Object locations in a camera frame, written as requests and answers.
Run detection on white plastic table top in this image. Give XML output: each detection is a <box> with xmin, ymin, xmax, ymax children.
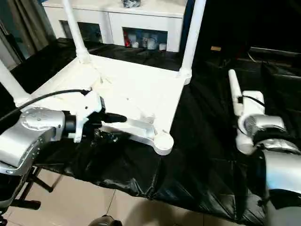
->
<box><xmin>14</xmin><ymin>54</ymin><xmax>192</xmax><ymax>156</ymax></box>

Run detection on white plastic table leg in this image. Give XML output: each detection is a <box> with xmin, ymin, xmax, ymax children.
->
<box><xmin>62</xmin><ymin>0</ymin><xmax>91</xmax><ymax>64</ymax></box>
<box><xmin>177</xmin><ymin>0</ymin><xmax>206</xmax><ymax>80</ymax></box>
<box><xmin>0</xmin><ymin>60</ymin><xmax>32</xmax><ymax>106</ymax></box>
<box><xmin>228</xmin><ymin>69</ymin><xmax>246</xmax><ymax>116</ymax></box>

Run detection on black work mat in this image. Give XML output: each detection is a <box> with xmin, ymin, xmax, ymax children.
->
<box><xmin>0</xmin><ymin>37</ymin><xmax>301</xmax><ymax>226</ymax></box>

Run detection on white cabinet with glass doors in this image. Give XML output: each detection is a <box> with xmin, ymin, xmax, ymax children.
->
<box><xmin>42</xmin><ymin>0</ymin><xmax>186</xmax><ymax>53</ymax></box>

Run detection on dark metallic object on cabinet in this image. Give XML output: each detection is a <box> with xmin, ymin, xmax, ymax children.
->
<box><xmin>121</xmin><ymin>0</ymin><xmax>143</xmax><ymax>8</ymax></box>

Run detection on grey brown curtain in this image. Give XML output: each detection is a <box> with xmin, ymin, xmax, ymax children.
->
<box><xmin>7</xmin><ymin>0</ymin><xmax>57</xmax><ymax>59</ymax></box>

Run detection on black flat panel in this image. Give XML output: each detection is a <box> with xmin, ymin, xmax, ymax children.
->
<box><xmin>249</xmin><ymin>47</ymin><xmax>301</xmax><ymax>57</ymax></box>

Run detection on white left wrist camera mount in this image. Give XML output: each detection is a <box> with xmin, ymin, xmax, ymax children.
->
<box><xmin>74</xmin><ymin>90</ymin><xmax>105</xmax><ymax>143</ymax></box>

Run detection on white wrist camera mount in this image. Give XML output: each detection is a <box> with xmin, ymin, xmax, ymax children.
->
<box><xmin>74</xmin><ymin>90</ymin><xmax>105</xmax><ymax>143</ymax></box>
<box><xmin>236</xmin><ymin>90</ymin><xmax>265</xmax><ymax>155</ymax></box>

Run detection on black metal table frame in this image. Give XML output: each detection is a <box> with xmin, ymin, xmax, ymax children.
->
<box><xmin>4</xmin><ymin>164</ymin><xmax>62</xmax><ymax>210</ymax></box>

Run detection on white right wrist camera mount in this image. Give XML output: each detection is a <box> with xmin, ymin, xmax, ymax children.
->
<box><xmin>236</xmin><ymin>90</ymin><xmax>265</xmax><ymax>155</ymax></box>

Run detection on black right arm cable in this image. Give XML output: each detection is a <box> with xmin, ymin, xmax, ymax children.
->
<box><xmin>237</xmin><ymin>95</ymin><xmax>266</xmax><ymax>106</ymax></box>

